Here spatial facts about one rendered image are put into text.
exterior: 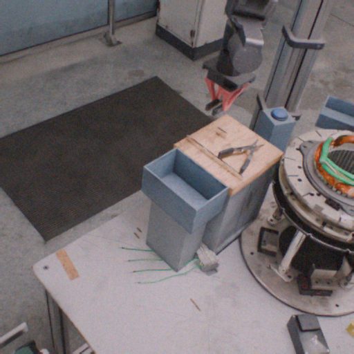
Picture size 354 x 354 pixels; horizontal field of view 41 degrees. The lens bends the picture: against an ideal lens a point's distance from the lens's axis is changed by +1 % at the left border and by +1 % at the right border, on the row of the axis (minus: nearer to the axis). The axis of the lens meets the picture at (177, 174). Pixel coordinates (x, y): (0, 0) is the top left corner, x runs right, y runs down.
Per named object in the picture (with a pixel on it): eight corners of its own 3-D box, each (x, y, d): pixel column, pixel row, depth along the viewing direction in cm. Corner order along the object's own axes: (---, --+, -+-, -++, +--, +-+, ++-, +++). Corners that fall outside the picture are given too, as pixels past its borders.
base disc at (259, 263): (340, 347, 110) (341, 346, 110) (212, 247, 126) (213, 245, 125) (402, 252, 133) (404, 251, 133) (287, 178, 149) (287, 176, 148)
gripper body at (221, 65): (236, 92, 97) (245, 61, 91) (200, 70, 101) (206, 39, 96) (255, 82, 100) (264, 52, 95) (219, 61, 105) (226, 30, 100)
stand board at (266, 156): (231, 197, 106) (233, 190, 104) (172, 151, 114) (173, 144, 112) (281, 160, 117) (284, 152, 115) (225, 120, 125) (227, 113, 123)
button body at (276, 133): (271, 183, 148) (296, 121, 130) (252, 187, 146) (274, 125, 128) (261, 168, 152) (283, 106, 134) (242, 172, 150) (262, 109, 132)
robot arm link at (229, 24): (252, 12, 94) (225, 10, 93) (260, 30, 89) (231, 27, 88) (245, 43, 99) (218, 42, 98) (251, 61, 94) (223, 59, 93)
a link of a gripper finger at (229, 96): (222, 120, 103) (232, 84, 96) (199, 104, 106) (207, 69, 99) (242, 109, 107) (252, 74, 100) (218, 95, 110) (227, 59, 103)
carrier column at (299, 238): (283, 277, 121) (309, 228, 106) (274, 272, 122) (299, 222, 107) (287, 272, 122) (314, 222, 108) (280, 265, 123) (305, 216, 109)
